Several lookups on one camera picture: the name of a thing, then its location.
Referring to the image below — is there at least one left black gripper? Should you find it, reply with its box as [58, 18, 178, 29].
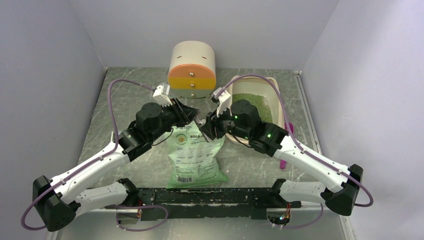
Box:
[148, 96, 201, 142]

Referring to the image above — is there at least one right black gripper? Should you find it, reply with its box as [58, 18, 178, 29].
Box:
[198, 102, 251, 141]

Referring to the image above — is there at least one green litter bag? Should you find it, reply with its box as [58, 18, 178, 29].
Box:
[165, 122, 229, 189]

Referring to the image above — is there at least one magenta plastic scoop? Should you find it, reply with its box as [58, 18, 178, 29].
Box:
[279, 121, 295, 170]

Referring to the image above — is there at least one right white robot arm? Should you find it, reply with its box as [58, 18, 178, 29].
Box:
[196, 100, 363, 216]

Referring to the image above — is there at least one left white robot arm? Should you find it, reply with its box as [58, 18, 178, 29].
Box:
[32, 98, 200, 232]

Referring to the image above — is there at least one beige litter box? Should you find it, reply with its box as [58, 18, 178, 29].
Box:
[226, 76, 285, 128]

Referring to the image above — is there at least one beige orange drawer cabinet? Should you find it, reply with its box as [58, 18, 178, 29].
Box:
[167, 40, 217, 99]

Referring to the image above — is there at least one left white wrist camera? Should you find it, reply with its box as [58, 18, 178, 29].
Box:
[152, 82, 173, 107]

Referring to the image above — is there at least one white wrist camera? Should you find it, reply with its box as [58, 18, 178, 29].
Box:
[211, 87, 232, 117]
[152, 82, 173, 107]

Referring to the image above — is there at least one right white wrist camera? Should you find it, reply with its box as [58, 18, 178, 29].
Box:
[211, 87, 232, 117]

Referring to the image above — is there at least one black mounting rail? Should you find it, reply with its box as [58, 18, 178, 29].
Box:
[121, 187, 302, 221]

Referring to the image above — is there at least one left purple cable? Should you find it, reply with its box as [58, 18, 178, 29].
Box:
[20, 78, 170, 233]

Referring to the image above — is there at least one purple cable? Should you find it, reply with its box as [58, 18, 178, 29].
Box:
[20, 78, 170, 233]
[211, 73, 375, 230]

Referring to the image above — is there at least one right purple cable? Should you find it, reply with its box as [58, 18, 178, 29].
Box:
[211, 73, 375, 230]

